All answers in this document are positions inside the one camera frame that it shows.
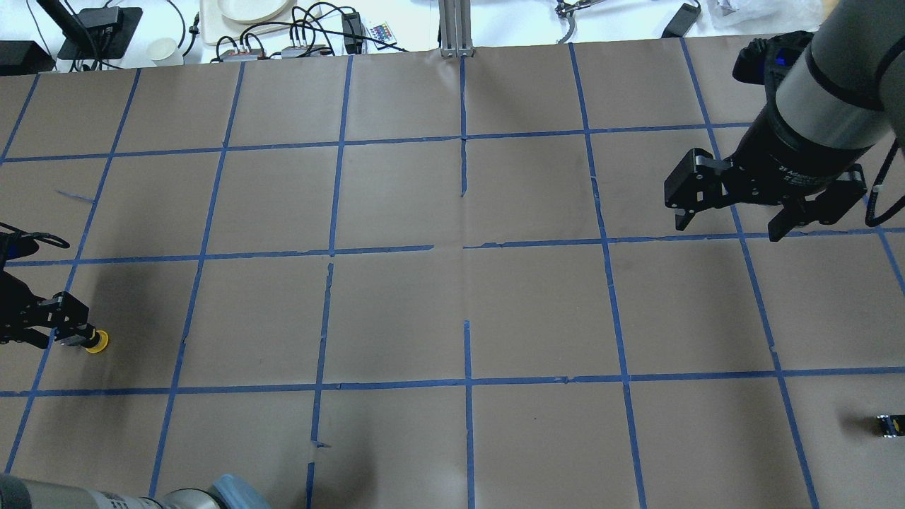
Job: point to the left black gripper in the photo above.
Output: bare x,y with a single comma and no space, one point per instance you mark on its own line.
15,302

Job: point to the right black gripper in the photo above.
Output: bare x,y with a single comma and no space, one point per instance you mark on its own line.
783,157

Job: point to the yellow push button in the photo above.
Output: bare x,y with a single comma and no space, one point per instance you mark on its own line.
85,336

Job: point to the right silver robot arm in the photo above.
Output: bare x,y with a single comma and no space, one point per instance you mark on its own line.
829,131

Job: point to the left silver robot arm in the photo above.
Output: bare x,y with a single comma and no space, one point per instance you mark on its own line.
228,491

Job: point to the green push button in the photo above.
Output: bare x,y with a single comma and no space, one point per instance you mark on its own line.
891,426

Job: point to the black power adapter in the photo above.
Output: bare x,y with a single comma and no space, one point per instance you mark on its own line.
681,22

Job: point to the white paper cup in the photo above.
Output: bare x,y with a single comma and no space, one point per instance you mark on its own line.
164,51

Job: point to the usb hub box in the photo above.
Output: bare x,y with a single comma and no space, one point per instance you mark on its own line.
231,54
294,52

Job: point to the beige round plate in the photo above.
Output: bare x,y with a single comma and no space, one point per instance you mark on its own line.
251,12

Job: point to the rgb remote control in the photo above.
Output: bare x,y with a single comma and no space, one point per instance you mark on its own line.
382,34

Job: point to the aluminium frame post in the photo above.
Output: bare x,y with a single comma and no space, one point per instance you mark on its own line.
455,29

